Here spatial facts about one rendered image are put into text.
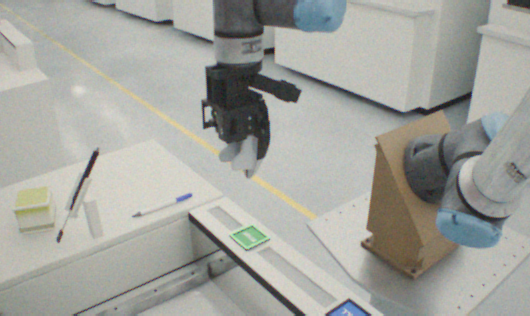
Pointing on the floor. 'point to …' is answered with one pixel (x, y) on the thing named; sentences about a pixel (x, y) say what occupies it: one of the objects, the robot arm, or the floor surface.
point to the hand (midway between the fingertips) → (251, 169)
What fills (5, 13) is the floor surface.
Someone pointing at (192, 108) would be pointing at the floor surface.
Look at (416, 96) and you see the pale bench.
